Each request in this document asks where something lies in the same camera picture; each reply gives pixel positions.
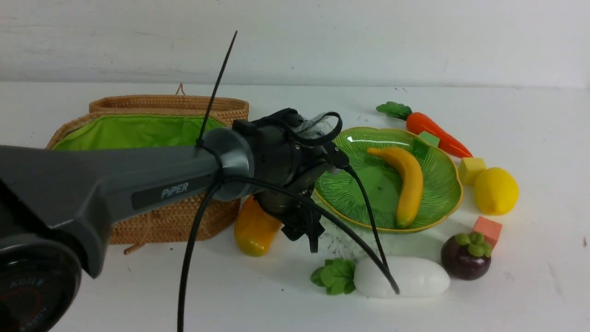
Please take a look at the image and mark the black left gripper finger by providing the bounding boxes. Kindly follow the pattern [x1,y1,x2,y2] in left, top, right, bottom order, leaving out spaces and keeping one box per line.
[307,217,325,254]

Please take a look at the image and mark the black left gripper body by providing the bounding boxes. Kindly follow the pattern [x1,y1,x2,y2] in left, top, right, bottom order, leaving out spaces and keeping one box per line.
[256,161,329,241]

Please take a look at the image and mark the orange yellow toy mango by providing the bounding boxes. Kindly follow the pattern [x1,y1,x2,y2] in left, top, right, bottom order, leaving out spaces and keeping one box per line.
[234,196,283,258]

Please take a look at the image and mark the yellow toy banana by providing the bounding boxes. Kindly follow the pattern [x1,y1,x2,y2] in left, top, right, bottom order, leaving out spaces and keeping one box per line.
[366,147,424,229]

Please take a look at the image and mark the white toy radish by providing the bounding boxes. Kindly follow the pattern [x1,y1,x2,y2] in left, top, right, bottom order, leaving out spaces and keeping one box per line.
[311,255,451,298]

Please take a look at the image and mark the orange toy carrot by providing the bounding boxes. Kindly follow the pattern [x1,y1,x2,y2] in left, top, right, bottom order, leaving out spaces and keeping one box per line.
[376,101,473,158]

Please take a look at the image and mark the purple toy mangosteen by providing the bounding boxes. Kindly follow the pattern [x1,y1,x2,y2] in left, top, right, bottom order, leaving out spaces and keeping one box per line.
[440,231,492,281]

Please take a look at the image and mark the yellow toy lemon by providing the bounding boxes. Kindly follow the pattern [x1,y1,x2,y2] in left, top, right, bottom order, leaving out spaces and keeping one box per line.
[473,167,519,216]

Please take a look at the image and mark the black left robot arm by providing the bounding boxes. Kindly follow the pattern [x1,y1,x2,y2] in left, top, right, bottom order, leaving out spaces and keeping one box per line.
[1,108,342,332]

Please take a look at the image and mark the green leaf-shaped glass plate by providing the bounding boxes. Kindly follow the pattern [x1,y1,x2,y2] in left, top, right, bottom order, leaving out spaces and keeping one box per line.
[315,127,464,233]

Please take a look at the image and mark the black zip tie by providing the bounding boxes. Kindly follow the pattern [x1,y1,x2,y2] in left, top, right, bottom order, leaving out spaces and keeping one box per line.
[195,30,238,147]

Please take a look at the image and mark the green foam cube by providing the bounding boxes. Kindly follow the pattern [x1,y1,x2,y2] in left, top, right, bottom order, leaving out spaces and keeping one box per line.
[410,131,440,159]

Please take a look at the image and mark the woven wicker basket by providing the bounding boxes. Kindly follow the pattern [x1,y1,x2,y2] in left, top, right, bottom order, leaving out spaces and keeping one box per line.
[45,113,242,245]

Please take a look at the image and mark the yellow foam cube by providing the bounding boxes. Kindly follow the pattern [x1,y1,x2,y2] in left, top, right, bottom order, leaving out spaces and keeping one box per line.
[459,157,487,186]

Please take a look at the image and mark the orange foam cube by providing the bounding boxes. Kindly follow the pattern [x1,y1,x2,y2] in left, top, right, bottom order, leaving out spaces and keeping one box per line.
[472,216,503,249]

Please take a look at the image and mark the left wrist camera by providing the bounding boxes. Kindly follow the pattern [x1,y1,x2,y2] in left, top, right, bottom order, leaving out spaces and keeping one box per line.
[322,141,351,174]

